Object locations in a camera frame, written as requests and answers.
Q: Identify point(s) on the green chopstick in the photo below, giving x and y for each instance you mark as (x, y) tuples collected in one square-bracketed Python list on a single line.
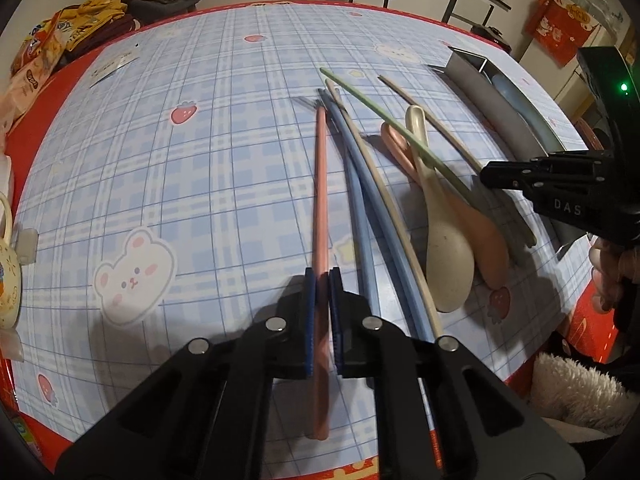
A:
[(415, 146)]

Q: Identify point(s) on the small white box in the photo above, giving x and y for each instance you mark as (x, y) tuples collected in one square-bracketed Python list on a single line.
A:
[(25, 245)]

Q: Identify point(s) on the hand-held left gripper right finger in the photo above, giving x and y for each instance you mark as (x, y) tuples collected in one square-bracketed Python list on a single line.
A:
[(336, 320)]

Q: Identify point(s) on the orange snack packet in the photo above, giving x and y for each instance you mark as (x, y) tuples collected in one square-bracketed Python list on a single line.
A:
[(42, 50)]

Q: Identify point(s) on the yellow-rimmed printed cup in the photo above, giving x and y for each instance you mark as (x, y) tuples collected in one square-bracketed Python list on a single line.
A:
[(7, 280)]

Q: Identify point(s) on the pink chopstick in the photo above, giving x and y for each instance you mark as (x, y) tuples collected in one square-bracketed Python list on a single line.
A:
[(320, 200)]

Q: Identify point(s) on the perforated metal utensil tray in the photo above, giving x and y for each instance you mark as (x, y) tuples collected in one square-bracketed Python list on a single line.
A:
[(500, 120)]

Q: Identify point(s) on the pink spoon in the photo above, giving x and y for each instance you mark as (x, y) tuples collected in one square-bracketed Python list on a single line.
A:
[(482, 245)]

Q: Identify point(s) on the white fleece garment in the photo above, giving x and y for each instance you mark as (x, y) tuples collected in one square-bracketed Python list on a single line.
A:
[(575, 385)]

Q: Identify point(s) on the blue chopstick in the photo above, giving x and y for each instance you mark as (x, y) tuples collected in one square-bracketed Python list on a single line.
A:
[(385, 230), (357, 220)]

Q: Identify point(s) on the stool with grey cushion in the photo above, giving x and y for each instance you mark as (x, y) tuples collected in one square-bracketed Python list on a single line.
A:
[(167, 4)]

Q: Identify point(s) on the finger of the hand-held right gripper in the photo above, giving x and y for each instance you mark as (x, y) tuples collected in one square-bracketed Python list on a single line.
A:
[(515, 175)]

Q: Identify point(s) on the blue spoon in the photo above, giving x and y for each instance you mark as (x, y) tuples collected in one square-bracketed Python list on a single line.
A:
[(506, 94)]

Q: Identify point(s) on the black metal rack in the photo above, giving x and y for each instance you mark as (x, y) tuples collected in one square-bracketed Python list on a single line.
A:
[(467, 5)]

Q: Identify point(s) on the person's right hand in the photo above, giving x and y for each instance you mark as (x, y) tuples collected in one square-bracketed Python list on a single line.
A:
[(607, 270)]

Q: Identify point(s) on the red gift box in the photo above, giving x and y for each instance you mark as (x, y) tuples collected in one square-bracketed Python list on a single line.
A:
[(560, 25)]

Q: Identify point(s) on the beige chopstick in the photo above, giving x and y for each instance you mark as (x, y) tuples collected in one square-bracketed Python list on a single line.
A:
[(385, 205), (430, 120)]

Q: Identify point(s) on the blue checked table mat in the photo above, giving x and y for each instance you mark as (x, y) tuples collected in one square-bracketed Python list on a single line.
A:
[(225, 185)]

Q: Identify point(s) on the beige spoon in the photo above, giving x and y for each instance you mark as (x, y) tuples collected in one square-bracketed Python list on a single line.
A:
[(445, 260)]

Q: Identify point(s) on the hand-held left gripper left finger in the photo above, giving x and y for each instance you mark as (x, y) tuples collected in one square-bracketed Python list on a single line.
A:
[(310, 320)]

